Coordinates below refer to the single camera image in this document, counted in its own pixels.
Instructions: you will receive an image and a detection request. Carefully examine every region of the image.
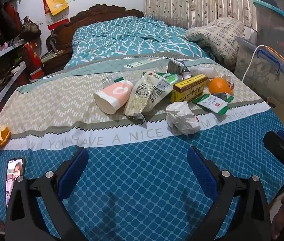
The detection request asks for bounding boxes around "white snack packet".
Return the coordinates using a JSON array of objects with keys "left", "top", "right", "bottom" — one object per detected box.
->
[{"left": 123, "top": 71, "right": 174, "bottom": 124}]

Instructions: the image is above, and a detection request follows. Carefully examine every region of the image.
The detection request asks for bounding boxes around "smartphone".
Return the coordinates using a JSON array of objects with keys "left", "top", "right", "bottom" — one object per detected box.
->
[{"left": 5, "top": 157, "right": 26, "bottom": 209}]

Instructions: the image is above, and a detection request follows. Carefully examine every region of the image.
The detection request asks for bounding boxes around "white cable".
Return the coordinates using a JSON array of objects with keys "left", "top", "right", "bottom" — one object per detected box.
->
[{"left": 242, "top": 45, "right": 268, "bottom": 81}]

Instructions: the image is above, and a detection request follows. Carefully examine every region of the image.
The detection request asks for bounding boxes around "clear storage box teal lid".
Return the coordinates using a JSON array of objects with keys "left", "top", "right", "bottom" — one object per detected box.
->
[{"left": 253, "top": 0, "right": 284, "bottom": 64}]

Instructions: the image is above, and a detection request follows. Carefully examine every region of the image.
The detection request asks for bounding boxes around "wooden nightstand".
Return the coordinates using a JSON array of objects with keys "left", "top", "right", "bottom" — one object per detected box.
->
[{"left": 41, "top": 50, "right": 72, "bottom": 76}]

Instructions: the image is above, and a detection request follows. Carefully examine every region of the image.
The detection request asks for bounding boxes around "orange fruit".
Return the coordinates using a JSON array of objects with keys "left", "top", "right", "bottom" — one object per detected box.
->
[{"left": 208, "top": 78, "right": 233, "bottom": 96}]

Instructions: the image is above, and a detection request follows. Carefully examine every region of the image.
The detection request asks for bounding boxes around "grey wall shelf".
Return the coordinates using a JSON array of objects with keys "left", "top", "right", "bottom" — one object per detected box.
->
[{"left": 0, "top": 40, "right": 29, "bottom": 131}]

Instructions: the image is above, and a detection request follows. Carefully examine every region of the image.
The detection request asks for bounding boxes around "clear storage box orange lid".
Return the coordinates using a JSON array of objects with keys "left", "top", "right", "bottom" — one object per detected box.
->
[{"left": 234, "top": 36, "right": 284, "bottom": 106}]

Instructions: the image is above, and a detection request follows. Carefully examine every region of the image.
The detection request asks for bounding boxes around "green white sachet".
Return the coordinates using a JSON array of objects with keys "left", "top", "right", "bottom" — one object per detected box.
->
[{"left": 192, "top": 93, "right": 234, "bottom": 113}]

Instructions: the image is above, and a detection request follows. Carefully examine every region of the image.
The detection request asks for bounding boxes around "teal patterned quilt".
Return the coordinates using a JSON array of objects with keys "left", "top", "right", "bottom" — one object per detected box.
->
[{"left": 64, "top": 16, "right": 215, "bottom": 69}]

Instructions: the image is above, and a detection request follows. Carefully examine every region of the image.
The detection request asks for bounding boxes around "white tissue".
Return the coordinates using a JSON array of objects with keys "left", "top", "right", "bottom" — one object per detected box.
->
[{"left": 166, "top": 101, "right": 200, "bottom": 135}]

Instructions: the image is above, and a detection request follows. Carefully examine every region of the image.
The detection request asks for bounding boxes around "leaf print curtain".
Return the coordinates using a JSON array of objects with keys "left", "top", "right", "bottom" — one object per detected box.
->
[{"left": 144, "top": 0, "right": 258, "bottom": 29}]

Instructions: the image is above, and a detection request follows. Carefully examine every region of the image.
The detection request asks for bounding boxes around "yellow medicine box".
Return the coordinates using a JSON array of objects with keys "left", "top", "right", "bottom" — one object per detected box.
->
[{"left": 171, "top": 74, "right": 208, "bottom": 103}]

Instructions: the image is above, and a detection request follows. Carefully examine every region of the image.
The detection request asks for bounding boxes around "crushed green can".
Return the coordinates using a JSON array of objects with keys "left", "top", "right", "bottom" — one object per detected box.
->
[{"left": 157, "top": 72, "right": 182, "bottom": 86}]

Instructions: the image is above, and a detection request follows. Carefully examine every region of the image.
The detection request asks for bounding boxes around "red wall calendar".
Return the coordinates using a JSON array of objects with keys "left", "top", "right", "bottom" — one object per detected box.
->
[{"left": 43, "top": 0, "right": 70, "bottom": 31}]

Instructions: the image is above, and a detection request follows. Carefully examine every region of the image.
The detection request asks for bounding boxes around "pink paper cup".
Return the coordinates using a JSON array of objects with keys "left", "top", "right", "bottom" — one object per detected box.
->
[{"left": 93, "top": 80, "right": 134, "bottom": 115}]

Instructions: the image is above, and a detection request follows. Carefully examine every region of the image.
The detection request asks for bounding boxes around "clear plastic bottle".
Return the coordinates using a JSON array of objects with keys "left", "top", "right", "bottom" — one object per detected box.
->
[{"left": 101, "top": 57, "right": 169, "bottom": 86}]

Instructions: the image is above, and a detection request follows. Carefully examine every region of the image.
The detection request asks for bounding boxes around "white mug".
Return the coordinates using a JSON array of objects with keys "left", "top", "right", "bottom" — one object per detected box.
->
[{"left": 243, "top": 26, "right": 259, "bottom": 41}]

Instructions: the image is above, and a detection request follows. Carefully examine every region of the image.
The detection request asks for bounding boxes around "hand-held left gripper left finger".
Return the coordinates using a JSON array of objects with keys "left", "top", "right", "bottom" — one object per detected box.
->
[{"left": 5, "top": 147, "right": 89, "bottom": 241}]

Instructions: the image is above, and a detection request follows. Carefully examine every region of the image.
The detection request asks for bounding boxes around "printed bed sheet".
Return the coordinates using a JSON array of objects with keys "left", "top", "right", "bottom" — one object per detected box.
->
[{"left": 0, "top": 55, "right": 284, "bottom": 241}]

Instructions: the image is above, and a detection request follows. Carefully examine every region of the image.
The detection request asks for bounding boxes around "brown handbag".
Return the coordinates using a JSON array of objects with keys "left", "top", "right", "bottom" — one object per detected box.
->
[{"left": 20, "top": 16, "right": 42, "bottom": 41}]

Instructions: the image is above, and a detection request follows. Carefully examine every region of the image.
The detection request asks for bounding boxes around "red gift box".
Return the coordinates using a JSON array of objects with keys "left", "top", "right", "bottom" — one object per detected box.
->
[{"left": 23, "top": 43, "right": 44, "bottom": 81}]

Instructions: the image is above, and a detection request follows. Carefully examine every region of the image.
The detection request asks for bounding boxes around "beige checked cushion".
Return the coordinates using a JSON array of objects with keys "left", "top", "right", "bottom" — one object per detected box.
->
[{"left": 184, "top": 17, "right": 245, "bottom": 68}]

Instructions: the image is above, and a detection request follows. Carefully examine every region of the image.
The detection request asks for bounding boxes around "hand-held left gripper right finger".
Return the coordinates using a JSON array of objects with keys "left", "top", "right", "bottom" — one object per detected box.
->
[{"left": 186, "top": 146, "right": 273, "bottom": 241}]

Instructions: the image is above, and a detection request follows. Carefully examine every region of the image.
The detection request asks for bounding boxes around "carved wooden headboard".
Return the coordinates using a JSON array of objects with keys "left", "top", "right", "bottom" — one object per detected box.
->
[{"left": 46, "top": 4, "right": 145, "bottom": 54}]

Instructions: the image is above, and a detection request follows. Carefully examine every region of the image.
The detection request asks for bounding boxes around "round cardboard fan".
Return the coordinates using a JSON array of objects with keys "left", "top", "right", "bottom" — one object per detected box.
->
[{"left": 267, "top": 97, "right": 284, "bottom": 133}]

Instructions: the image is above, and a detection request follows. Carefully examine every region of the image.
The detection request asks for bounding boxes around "silver foil packet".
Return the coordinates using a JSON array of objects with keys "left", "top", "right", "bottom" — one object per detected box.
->
[{"left": 167, "top": 58, "right": 190, "bottom": 76}]

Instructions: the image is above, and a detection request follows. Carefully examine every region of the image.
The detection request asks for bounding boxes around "white lotion tube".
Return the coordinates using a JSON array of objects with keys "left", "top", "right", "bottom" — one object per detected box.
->
[{"left": 189, "top": 64, "right": 217, "bottom": 78}]

